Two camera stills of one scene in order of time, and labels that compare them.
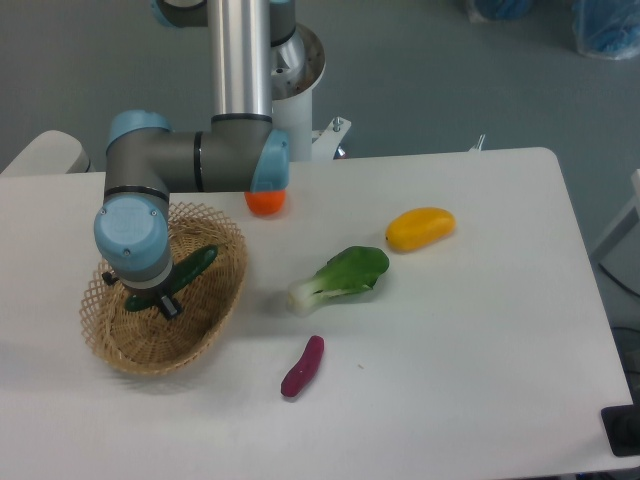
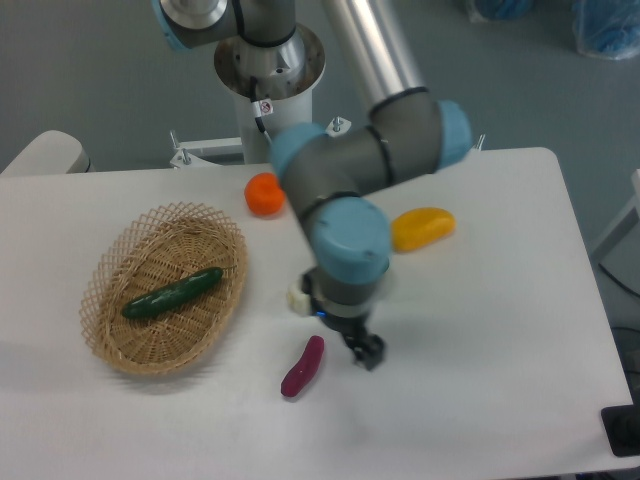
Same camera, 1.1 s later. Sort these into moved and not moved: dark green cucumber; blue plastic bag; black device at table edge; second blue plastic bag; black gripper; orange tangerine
Moved: dark green cucumber; black gripper
Not moved: orange tangerine; blue plastic bag; second blue plastic bag; black device at table edge
